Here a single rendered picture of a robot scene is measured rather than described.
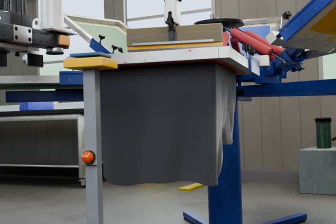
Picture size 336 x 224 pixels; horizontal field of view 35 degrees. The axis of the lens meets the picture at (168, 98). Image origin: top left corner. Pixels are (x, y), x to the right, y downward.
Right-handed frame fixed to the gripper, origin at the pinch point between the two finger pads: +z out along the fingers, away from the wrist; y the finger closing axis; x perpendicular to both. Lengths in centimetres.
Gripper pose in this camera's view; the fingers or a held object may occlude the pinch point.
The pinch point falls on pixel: (173, 37)
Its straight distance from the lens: 221.7
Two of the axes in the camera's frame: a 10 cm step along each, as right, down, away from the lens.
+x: 9.6, -0.3, -2.7
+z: 0.2, 10.0, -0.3
